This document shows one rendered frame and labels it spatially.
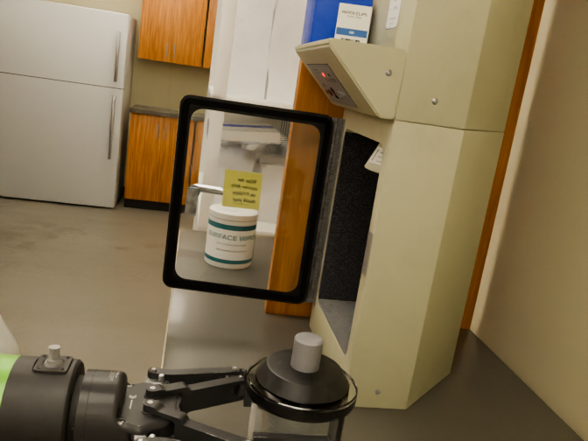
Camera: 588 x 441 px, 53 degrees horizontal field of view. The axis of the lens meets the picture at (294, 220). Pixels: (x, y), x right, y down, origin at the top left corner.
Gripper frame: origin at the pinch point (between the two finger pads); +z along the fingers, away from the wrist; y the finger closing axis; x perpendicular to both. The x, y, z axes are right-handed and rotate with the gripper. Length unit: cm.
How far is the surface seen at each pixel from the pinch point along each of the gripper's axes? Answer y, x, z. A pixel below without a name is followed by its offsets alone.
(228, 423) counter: 27.2, 18.1, -3.4
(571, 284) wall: 45, -3, 59
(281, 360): 0.8, -6.0, -1.9
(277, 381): -2.6, -5.6, -2.6
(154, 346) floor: 240, 113, -25
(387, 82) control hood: 33.7, -34.0, 13.5
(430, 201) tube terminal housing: 33.8, -17.4, 23.5
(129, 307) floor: 289, 113, -43
